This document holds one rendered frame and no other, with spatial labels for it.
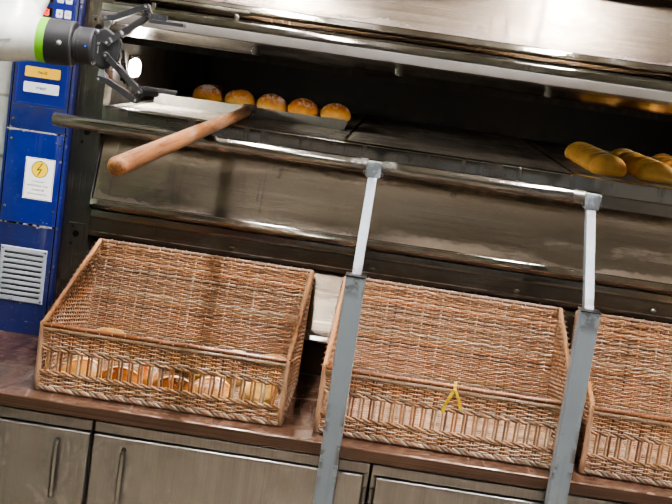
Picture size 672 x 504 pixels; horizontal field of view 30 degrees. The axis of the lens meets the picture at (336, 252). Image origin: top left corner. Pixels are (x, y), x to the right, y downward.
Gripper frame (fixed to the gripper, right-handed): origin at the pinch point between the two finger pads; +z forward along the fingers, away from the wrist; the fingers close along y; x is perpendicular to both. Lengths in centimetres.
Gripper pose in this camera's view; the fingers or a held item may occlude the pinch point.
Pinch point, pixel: (175, 58)
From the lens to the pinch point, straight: 260.6
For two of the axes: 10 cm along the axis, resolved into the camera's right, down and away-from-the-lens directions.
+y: -1.4, 9.8, 1.5
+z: 9.9, 1.5, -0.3
